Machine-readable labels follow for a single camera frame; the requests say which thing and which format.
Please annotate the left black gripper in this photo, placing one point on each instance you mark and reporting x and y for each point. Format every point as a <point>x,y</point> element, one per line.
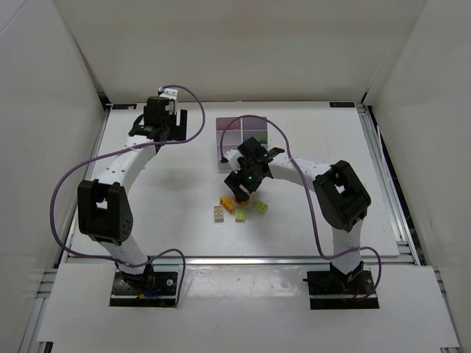
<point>176,123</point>

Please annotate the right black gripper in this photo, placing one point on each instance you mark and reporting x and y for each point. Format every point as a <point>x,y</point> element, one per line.
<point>240,184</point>

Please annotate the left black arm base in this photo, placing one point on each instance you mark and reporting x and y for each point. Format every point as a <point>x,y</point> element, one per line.
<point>159,291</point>

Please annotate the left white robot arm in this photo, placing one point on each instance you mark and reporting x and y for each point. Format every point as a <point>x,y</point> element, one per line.
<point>104,211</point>

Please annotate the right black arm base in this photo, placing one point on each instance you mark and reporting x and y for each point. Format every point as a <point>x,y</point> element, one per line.
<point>327,292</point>

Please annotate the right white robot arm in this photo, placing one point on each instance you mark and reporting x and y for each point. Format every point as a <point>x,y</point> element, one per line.
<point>342,198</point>

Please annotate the yellow curved lego brick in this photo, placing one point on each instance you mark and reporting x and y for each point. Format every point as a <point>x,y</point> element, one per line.
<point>227,204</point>

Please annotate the light green lego brick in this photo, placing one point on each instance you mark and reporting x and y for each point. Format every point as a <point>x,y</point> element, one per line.
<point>240,215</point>

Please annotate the cream lego brick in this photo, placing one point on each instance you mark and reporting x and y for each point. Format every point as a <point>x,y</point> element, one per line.
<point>218,213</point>

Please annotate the light green curved lego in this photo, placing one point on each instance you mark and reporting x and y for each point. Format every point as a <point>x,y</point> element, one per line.
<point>261,207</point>

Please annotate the left white divided container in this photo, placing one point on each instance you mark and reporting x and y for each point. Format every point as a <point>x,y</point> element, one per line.
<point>228,136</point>

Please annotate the white divided container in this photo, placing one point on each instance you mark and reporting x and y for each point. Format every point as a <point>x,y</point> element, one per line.
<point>228,136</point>
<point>255,128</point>

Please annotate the right white divided container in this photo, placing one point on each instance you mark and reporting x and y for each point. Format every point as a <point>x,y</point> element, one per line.
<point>255,128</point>

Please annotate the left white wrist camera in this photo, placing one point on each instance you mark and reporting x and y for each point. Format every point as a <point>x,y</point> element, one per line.
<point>172,95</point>

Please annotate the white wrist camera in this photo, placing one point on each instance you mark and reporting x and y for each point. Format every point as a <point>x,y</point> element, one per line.
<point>172,95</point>
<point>230,160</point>

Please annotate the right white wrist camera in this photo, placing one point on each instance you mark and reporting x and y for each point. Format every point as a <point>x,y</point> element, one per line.
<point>230,160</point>

